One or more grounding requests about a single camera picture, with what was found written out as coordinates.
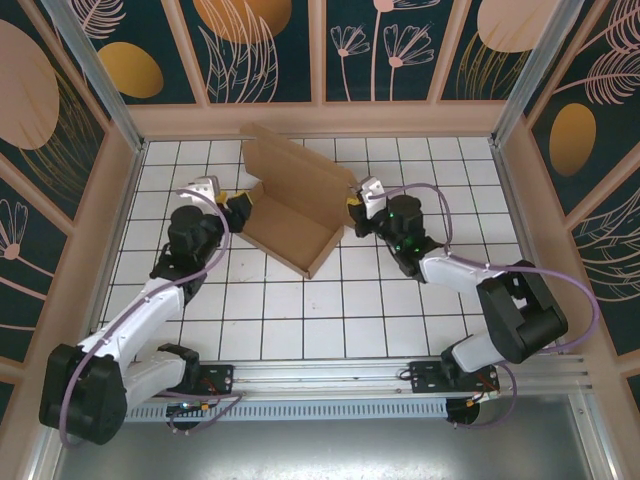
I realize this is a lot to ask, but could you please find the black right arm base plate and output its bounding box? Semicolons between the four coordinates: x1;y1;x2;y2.
408;359;502;394

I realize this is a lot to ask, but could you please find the brown cardboard paper box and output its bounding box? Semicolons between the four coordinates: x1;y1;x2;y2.
238;122;358;279

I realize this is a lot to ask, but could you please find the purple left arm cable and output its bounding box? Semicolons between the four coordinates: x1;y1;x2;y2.
59;191;247;447

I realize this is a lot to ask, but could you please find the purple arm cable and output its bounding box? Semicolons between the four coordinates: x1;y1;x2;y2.
59;191;247;447
373;181;602;431

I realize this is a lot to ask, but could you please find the aluminium frame post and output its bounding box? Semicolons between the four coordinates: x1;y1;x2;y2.
489;0;584;147
41;0;147;154

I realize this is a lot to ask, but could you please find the yellow power connector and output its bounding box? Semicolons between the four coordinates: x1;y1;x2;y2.
466;388;502;407
167;399;217;417

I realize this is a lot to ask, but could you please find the grey metal sheet panel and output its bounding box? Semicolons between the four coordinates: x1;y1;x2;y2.
28;393;617;480

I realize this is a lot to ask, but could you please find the slotted grey cable duct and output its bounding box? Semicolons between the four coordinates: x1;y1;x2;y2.
66;399;450;422

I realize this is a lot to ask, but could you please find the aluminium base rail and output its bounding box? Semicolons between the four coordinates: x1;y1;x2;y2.
47;353;595;402

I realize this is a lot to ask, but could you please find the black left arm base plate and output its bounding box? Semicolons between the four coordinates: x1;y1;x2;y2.
142;363;236;399

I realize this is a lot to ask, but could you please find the aluminium table side rail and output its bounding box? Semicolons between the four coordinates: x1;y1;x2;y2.
489;143;565;355
73;143;147;362

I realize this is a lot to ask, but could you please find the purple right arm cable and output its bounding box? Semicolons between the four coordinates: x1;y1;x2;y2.
373;181;602;431

